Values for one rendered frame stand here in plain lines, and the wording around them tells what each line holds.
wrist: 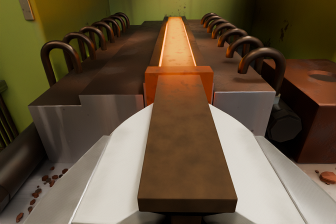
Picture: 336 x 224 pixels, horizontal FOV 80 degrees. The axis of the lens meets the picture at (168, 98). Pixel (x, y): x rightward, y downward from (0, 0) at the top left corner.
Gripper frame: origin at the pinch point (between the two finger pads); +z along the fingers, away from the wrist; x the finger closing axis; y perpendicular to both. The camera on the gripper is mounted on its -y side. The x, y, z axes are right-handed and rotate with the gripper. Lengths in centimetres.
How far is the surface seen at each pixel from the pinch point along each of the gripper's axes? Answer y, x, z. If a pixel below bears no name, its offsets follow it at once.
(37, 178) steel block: 8.6, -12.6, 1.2
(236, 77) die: 1.0, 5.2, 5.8
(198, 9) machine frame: 0, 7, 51
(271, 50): -1.7, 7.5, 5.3
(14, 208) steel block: 8.6, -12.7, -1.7
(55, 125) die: 4.1, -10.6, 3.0
